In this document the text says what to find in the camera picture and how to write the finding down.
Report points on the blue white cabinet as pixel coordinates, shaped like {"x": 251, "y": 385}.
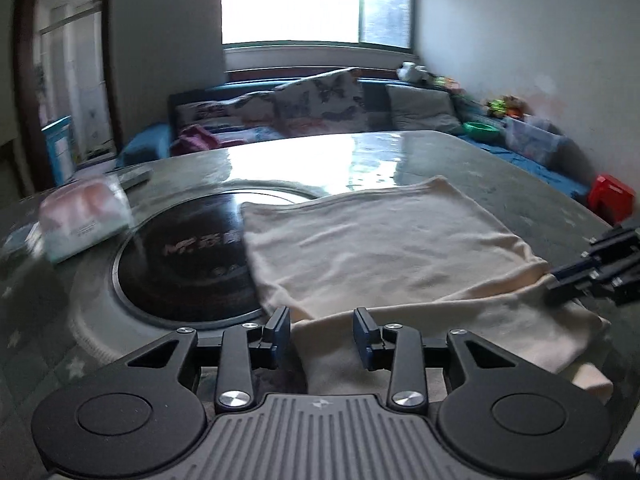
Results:
{"x": 58, "y": 137}

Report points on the small butterfly print cushion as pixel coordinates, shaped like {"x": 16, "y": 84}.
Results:
{"x": 249, "y": 110}

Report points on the grey remote control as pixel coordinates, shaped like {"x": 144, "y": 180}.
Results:
{"x": 132, "y": 178}

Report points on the window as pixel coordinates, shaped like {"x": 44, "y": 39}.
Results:
{"x": 382, "y": 23}

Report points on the white plush toy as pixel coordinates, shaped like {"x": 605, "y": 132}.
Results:
{"x": 413, "y": 73}

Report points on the black round induction cooktop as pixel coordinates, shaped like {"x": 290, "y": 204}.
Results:
{"x": 187, "y": 265}

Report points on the blue sofa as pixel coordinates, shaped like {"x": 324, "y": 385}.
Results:
{"x": 153, "y": 142}

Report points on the red plastic stool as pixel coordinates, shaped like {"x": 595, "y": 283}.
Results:
{"x": 611, "y": 199}

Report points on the colourful plush toys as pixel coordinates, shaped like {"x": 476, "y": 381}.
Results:
{"x": 506, "y": 106}

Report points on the large butterfly print cushion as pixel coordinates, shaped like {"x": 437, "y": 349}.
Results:
{"x": 327, "y": 103}

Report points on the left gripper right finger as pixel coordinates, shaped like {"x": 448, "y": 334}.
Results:
{"x": 492, "y": 410}

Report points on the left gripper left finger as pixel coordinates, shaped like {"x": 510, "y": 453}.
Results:
{"x": 140, "y": 414}

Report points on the green plastic bowl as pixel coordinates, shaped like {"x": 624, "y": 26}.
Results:
{"x": 481, "y": 132}

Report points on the grey cushion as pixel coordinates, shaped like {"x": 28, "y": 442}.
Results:
{"x": 422, "y": 109}

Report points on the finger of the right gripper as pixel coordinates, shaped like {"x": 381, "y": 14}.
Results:
{"x": 617, "y": 281}
{"x": 611, "y": 247}

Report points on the pink tissue pack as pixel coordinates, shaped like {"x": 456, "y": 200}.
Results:
{"x": 83, "y": 214}

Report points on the clear plastic storage box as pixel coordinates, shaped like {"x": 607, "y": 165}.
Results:
{"x": 536, "y": 144}

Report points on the cream knit garment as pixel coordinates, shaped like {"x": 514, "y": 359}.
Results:
{"x": 426, "y": 256}

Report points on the magenta cloth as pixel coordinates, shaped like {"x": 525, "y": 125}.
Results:
{"x": 194, "y": 139}

